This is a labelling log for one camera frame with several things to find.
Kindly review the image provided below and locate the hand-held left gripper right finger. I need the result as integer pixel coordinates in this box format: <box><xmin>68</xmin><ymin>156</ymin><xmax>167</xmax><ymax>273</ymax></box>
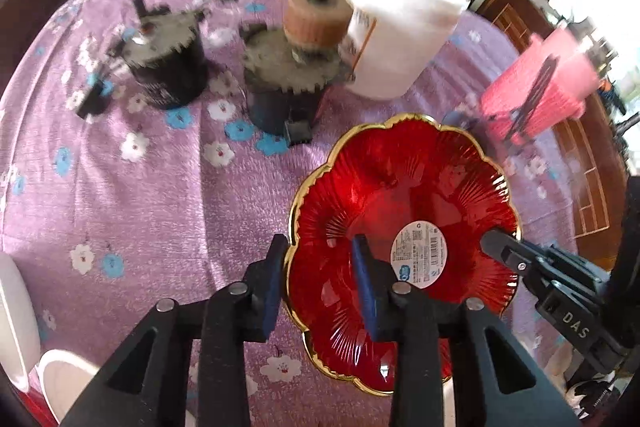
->
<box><xmin>351</xmin><ymin>234</ymin><xmax>583</xmax><ymax>427</ymax></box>

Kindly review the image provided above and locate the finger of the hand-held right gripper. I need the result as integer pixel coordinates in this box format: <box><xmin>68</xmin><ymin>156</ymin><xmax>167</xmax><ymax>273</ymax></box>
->
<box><xmin>479</xmin><ymin>229</ymin><xmax>553</xmax><ymax>295</ymax></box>

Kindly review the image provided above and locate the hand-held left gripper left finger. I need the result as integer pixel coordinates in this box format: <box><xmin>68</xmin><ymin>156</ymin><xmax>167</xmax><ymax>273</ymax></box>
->
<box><xmin>60</xmin><ymin>234</ymin><xmax>291</xmax><ymax>427</ymax></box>

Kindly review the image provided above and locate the red glass plate gold rim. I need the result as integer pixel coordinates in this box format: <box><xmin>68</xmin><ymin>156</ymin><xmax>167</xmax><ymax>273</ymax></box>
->
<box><xmin>284</xmin><ymin>112</ymin><xmax>523</xmax><ymax>395</ymax></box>

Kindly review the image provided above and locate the large white bowl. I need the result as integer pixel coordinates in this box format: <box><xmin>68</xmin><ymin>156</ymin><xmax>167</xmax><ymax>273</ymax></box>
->
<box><xmin>0</xmin><ymin>252</ymin><xmax>42</xmax><ymax>393</ymax></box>

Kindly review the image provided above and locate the black metal stand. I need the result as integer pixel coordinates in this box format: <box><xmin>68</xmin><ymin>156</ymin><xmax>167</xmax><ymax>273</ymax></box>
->
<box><xmin>505</xmin><ymin>57</ymin><xmax>561</xmax><ymax>145</ymax></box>

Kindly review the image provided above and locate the purple floral tablecloth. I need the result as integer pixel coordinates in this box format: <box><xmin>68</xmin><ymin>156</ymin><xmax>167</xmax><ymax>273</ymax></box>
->
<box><xmin>0</xmin><ymin>0</ymin><xmax>601</xmax><ymax>427</ymax></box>

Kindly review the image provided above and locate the pink bottle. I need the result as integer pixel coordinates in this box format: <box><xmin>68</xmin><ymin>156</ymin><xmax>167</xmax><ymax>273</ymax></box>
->
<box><xmin>480</xmin><ymin>27</ymin><xmax>601</xmax><ymax>142</ymax></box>

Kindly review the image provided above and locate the black motor with gear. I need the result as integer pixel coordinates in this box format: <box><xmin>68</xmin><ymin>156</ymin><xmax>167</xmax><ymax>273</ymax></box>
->
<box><xmin>107</xmin><ymin>0</ymin><xmax>210</xmax><ymax>110</ymax></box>
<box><xmin>241</xmin><ymin>24</ymin><xmax>351</xmax><ymax>145</ymax></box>

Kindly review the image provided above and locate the small black plug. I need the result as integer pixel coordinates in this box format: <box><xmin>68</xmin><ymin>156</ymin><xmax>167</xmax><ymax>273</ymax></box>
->
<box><xmin>76</xmin><ymin>79</ymin><xmax>108</xmax><ymax>118</ymax></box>

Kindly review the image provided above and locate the brown cylindrical roll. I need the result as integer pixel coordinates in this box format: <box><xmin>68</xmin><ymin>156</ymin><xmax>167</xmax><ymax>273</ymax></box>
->
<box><xmin>283</xmin><ymin>0</ymin><xmax>353</xmax><ymax>52</ymax></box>

